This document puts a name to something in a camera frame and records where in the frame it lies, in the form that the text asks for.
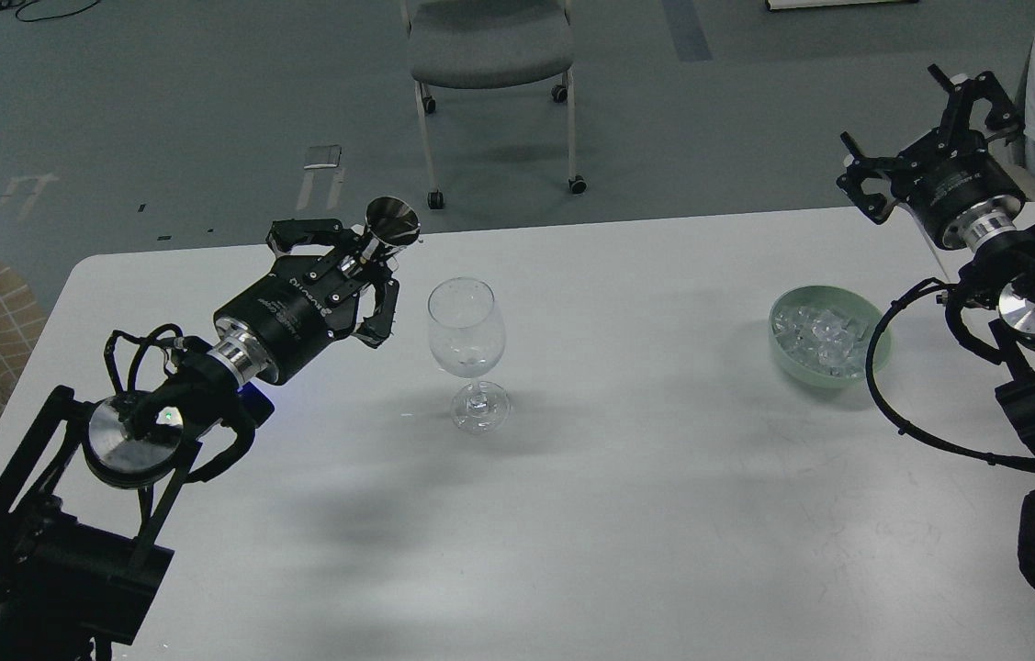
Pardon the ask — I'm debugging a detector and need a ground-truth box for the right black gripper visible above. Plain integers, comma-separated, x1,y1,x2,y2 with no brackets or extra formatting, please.
837,62,1028,251

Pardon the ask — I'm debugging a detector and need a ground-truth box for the grey office chair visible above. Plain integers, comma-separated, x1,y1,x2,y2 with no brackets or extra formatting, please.
400,1,588,210

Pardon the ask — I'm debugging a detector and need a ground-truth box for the clear wine glass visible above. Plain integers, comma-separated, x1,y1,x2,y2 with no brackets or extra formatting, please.
426,276,512,434

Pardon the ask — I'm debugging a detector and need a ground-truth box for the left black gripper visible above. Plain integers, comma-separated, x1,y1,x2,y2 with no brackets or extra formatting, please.
212,218,400,387

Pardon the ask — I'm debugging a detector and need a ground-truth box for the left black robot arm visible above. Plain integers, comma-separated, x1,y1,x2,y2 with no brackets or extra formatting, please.
0,209,421,660

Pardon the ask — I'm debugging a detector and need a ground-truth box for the steel double jigger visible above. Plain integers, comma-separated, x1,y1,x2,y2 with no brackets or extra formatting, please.
338,196,421,277

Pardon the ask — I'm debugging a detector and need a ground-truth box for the green bowl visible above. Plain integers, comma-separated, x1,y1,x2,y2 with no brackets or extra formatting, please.
768,286,883,389

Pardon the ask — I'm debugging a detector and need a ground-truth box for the pile of ice cubes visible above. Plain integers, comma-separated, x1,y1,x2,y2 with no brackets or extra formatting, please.
771,304,875,380

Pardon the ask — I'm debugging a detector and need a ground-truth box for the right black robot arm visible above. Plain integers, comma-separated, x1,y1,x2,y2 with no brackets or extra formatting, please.
836,64,1035,474

